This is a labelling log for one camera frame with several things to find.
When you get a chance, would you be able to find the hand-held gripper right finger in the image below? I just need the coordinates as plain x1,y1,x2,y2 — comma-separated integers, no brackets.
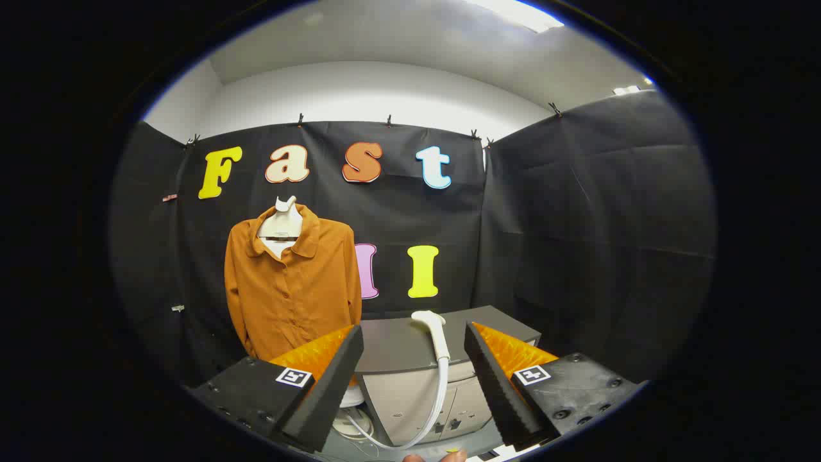
464,321,642,452

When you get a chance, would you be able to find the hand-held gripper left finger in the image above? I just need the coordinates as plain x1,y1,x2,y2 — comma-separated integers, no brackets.
189,324,365,454

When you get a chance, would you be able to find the white garment steamer base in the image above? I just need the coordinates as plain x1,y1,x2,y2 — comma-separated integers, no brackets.
334,385,376,440

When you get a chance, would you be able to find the white garment steamer with hose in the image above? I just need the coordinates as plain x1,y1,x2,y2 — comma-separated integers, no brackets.
346,310,451,451

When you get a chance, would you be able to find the orange button shirt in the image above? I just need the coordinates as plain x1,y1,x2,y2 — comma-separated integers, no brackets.
224,204,363,361

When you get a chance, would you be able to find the grey top white cabinet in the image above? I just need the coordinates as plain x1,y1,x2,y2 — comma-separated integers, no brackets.
351,305,543,448

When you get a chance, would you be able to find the white mannequin torso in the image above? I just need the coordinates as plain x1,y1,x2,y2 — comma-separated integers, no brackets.
258,196,303,259

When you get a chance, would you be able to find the black backdrop cloth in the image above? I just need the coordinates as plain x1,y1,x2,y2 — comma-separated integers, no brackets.
109,90,717,389

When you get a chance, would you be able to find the ceiling light panel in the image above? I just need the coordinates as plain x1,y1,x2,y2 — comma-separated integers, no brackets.
471,0,565,34

